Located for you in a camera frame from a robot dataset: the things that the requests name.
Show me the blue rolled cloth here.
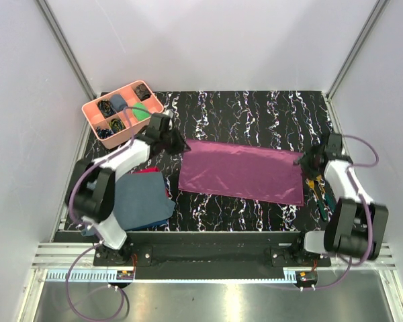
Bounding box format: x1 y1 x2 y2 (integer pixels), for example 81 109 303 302
109 94 128 113

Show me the red folded cloth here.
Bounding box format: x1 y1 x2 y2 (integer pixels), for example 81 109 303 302
133 166 171 198

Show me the blue-black patterned rolled cloth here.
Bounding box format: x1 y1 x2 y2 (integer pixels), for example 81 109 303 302
95 127 114 140

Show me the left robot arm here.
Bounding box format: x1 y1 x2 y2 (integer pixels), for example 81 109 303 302
65 110 190 266

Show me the green rolled cloth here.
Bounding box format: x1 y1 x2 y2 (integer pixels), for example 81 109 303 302
131 103 151 121

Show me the pink divided organizer tray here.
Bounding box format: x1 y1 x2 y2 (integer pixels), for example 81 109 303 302
81 80 165 150

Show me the yellow-black patterned rolled cloth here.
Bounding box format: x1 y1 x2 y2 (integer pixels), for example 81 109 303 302
109 118 126 133

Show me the purple satin napkin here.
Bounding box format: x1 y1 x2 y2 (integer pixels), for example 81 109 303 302
178 140 304 206

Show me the dark patterned rolled cloth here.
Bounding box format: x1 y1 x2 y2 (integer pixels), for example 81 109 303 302
134 83 151 101

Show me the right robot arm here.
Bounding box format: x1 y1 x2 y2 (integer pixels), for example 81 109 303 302
290 133 389 266

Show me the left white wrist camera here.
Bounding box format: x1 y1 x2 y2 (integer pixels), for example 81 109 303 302
163 109 174 131

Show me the grey-blue folded cloth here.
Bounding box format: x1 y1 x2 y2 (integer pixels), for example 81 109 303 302
80 172 176 237

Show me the black patterned rolled cloth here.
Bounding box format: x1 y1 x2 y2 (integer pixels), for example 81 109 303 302
97 99 114 117

